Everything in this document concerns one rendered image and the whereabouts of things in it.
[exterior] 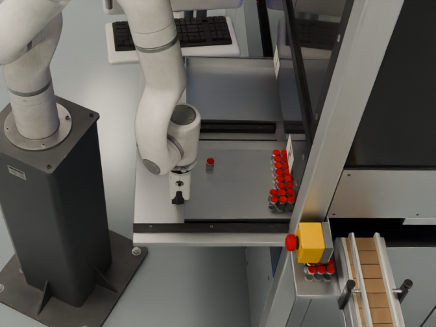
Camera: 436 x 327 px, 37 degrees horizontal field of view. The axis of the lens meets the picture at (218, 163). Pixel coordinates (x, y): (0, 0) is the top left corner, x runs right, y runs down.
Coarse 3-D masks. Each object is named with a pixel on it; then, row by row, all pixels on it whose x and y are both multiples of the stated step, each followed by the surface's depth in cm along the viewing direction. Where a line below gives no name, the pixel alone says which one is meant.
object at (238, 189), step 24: (216, 144) 182; (240, 144) 183; (264, 144) 183; (216, 168) 180; (240, 168) 180; (264, 168) 181; (192, 192) 174; (216, 192) 174; (240, 192) 175; (264, 192) 176; (192, 216) 169; (216, 216) 170; (240, 216) 170; (264, 216) 171; (288, 216) 171
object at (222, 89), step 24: (192, 72) 202; (216, 72) 203; (240, 72) 204; (264, 72) 205; (192, 96) 196; (216, 96) 197; (240, 96) 197; (264, 96) 198; (216, 120) 187; (240, 120) 187; (264, 120) 188
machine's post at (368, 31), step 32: (384, 0) 105; (352, 32) 113; (384, 32) 111; (352, 64) 116; (352, 96) 123; (320, 128) 135; (352, 128) 130; (320, 160) 138; (320, 192) 147; (288, 256) 169; (288, 288) 183
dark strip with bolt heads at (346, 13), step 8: (352, 0) 114; (344, 8) 120; (344, 16) 119; (344, 24) 119; (344, 32) 119; (336, 40) 125; (336, 48) 125; (336, 56) 125; (328, 64) 130; (328, 72) 130; (328, 80) 130; (328, 88) 130; (320, 96) 137; (320, 104) 137; (320, 112) 137; (312, 128) 144; (312, 136) 144; (296, 184) 158
